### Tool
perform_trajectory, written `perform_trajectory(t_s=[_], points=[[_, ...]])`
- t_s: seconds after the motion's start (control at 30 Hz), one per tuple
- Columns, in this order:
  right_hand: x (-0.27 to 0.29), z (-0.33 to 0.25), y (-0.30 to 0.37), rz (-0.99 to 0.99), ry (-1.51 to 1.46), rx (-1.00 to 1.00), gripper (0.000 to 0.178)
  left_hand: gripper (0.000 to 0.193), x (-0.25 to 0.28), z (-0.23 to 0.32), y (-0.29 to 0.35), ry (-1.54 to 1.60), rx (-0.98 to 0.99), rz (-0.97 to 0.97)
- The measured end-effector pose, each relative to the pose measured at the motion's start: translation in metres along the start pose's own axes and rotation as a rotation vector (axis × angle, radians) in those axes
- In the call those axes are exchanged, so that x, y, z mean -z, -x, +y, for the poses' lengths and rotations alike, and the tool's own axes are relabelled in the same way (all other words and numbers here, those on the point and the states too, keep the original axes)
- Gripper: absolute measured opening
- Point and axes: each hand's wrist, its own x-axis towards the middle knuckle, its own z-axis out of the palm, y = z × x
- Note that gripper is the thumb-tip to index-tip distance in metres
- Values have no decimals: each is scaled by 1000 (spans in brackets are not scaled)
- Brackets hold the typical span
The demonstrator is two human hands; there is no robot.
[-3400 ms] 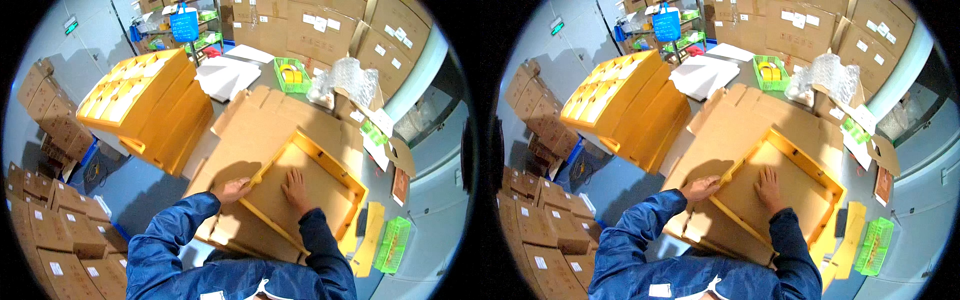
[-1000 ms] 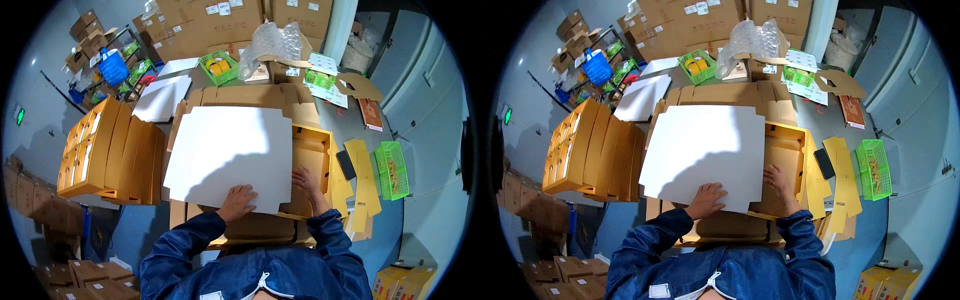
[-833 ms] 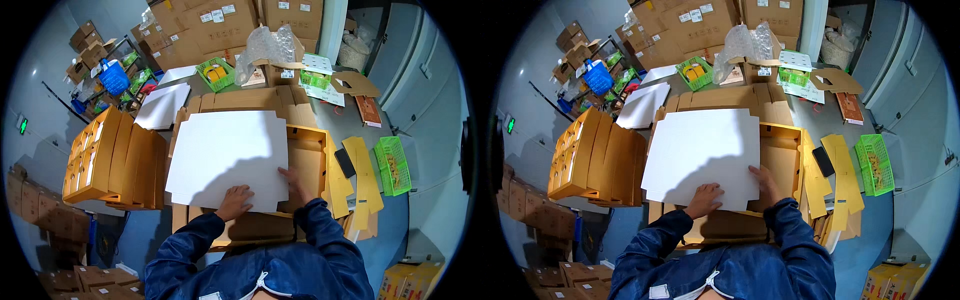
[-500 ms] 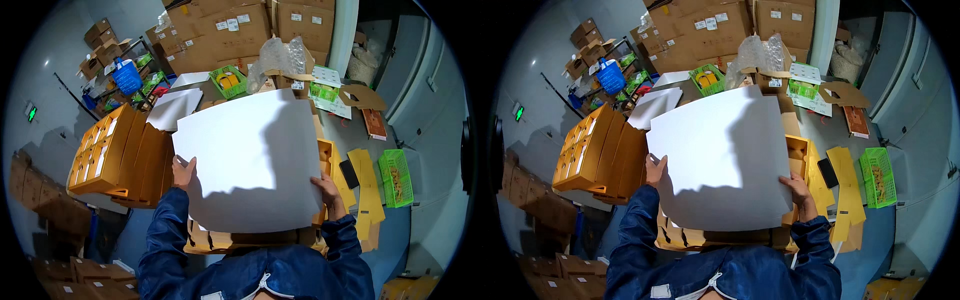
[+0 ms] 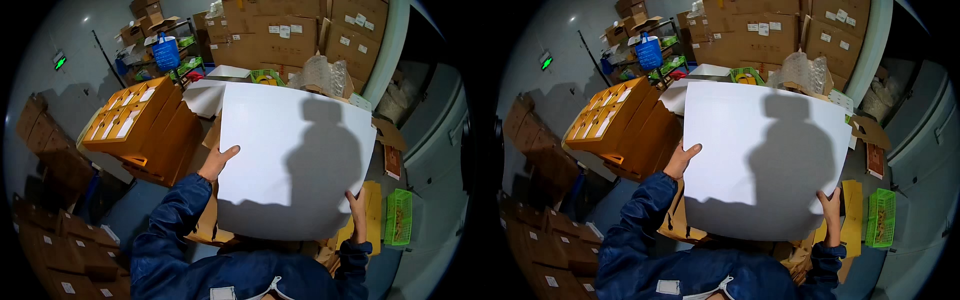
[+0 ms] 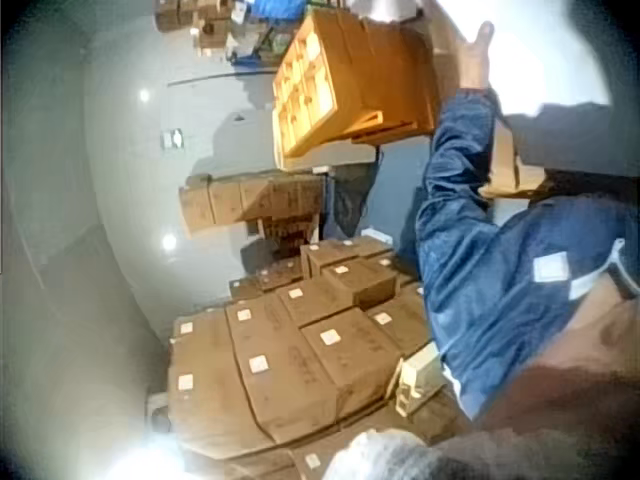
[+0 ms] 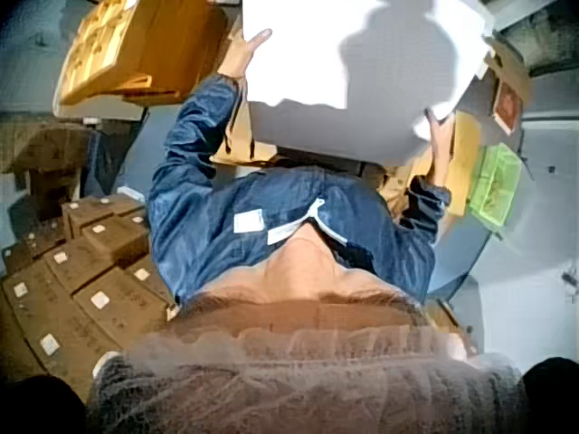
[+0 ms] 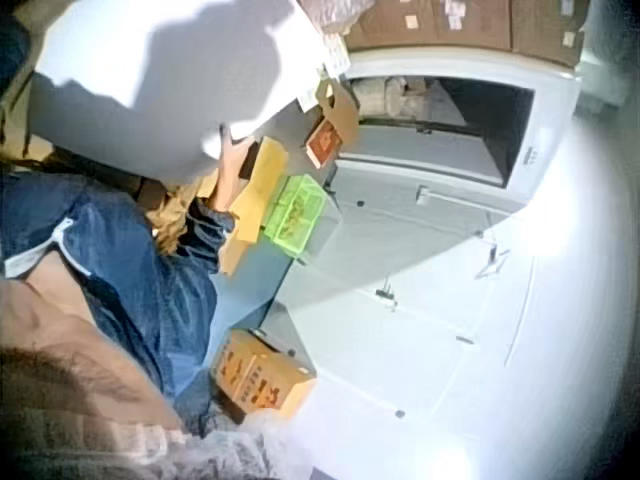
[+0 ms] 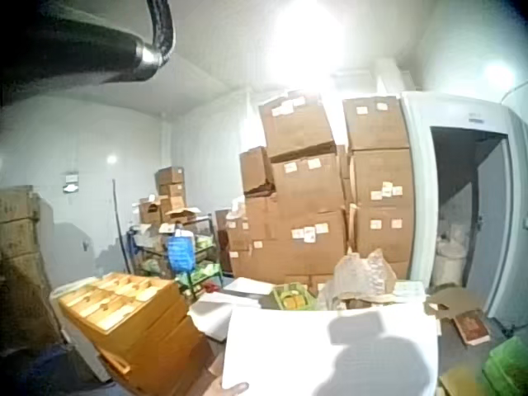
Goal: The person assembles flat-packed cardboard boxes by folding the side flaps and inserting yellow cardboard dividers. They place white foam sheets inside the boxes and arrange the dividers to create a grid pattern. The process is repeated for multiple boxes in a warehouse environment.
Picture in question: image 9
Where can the person's left hand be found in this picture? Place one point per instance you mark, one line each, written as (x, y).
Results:
(217, 378)

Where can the large white sheet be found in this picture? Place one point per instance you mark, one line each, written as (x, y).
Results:
(288, 346)

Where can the pile of white sheets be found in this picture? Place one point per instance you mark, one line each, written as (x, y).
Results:
(218, 313)

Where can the white flat board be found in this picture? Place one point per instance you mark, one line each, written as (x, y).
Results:
(249, 285)

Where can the stack of orange wooden trays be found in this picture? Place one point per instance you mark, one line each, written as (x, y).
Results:
(136, 321)

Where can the small green crate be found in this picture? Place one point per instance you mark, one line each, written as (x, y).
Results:
(292, 296)

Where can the blue plastic crate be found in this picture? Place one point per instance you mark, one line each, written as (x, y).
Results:
(180, 252)

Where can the white cabinet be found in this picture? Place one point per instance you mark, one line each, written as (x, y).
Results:
(76, 336)

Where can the metal rack with cartons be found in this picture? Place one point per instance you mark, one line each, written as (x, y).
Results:
(173, 231)

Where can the dark blue bag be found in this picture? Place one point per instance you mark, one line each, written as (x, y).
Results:
(53, 371)

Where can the crumpled clear plastic bag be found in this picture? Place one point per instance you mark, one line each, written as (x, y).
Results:
(363, 276)

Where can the dark thin pole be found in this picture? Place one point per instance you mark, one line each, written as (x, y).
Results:
(119, 222)

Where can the stack of large brown cartons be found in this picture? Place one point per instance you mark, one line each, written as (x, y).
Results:
(317, 198)

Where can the stack of pale packets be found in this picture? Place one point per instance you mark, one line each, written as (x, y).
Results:
(409, 290)

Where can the pile of stamped brown cartons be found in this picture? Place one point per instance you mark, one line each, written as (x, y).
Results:
(20, 255)

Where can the yellow flat carton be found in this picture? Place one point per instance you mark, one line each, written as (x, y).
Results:
(460, 381)

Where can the flat brown cardboard piece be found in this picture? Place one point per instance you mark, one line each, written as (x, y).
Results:
(453, 301)

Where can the brown flat box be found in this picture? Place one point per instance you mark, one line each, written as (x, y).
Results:
(472, 328)

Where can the white bucket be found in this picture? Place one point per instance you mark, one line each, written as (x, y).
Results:
(450, 262)

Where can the large green crate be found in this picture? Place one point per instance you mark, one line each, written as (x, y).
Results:
(509, 365)

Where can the grey door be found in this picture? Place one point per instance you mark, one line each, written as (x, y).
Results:
(491, 231)

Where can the ceiling lamp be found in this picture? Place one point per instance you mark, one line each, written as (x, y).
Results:
(307, 41)

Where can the white wall fixture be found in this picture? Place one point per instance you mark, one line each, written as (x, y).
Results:
(70, 182)

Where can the white door frame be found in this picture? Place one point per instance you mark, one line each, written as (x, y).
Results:
(418, 185)

